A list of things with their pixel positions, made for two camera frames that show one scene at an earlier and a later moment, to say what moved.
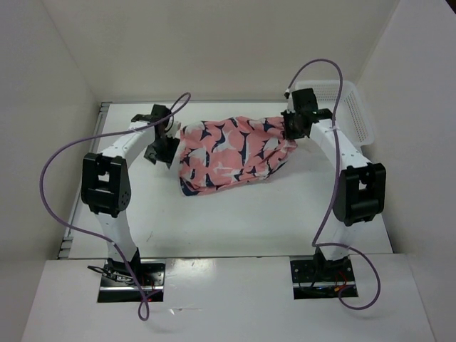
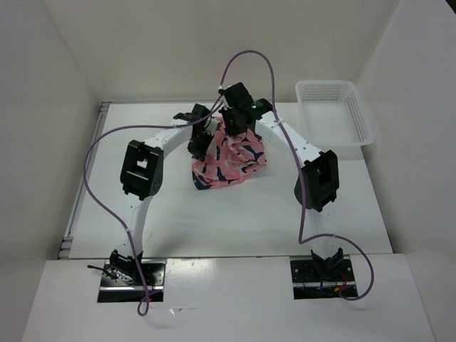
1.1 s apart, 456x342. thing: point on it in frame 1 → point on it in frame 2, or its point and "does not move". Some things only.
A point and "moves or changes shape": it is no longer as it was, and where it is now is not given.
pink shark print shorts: (221, 152) moves or changes shape
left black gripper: (166, 157) → (201, 153)
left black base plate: (117, 284) does not move
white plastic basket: (351, 114) does not move
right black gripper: (290, 135) → (231, 130)
